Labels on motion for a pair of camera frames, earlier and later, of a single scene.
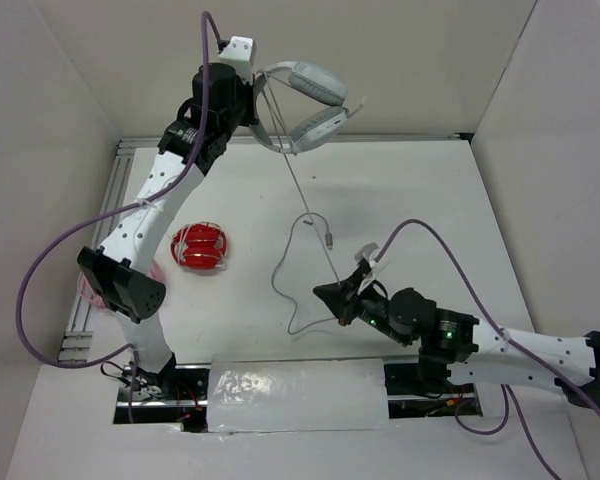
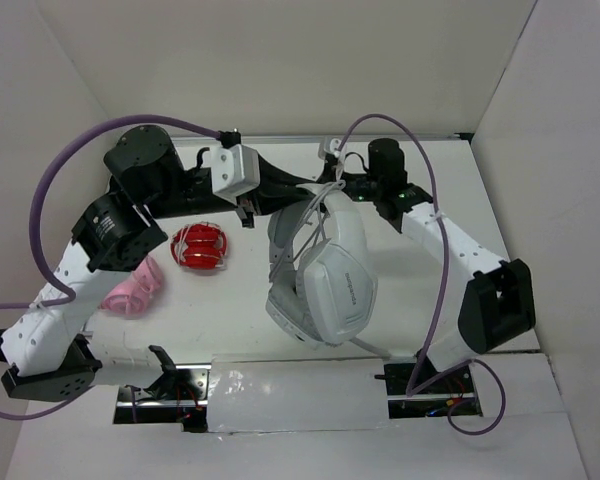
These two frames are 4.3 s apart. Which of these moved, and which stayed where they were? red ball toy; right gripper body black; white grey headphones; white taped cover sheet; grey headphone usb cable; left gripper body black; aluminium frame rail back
Moved: right gripper body black; white grey headphones; grey headphone usb cable; left gripper body black
Stayed: red ball toy; white taped cover sheet; aluminium frame rail back
